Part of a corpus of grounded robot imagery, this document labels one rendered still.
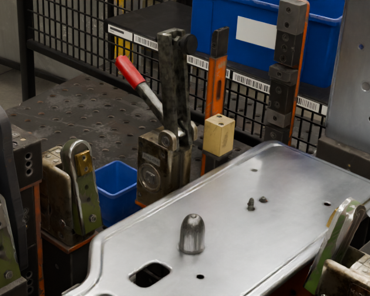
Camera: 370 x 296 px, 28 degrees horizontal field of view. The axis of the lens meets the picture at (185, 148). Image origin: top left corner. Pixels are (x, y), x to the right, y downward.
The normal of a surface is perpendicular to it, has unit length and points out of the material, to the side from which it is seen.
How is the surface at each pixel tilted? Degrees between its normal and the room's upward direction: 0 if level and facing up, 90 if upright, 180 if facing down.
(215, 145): 90
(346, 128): 90
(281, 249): 0
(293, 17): 90
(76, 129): 0
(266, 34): 90
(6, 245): 78
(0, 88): 0
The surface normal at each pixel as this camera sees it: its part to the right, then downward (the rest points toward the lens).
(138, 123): 0.05, -0.87
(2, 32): -0.51, 0.45
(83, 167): 0.74, 0.16
